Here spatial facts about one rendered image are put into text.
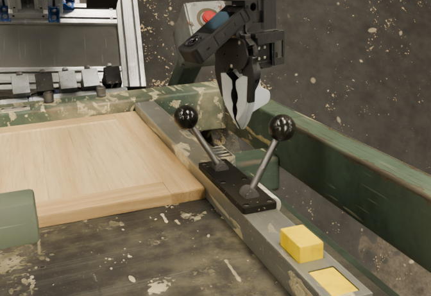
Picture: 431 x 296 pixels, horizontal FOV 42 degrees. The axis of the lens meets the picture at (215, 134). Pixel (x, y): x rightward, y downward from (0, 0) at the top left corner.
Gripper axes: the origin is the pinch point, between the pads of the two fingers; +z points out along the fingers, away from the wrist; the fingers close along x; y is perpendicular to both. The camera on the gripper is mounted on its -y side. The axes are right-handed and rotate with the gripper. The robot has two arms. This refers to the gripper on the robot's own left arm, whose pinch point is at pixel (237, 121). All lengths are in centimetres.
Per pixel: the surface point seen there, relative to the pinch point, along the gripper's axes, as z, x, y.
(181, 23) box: -9, 64, 36
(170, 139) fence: 8.1, 22.3, 2.1
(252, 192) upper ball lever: 6.4, -11.5, -7.8
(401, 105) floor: 45, 85, 181
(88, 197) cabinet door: 10.2, 12.2, -21.0
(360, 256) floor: 98, 65, 124
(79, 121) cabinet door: 10, 57, 0
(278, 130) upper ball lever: -2.0, -13.1, -4.1
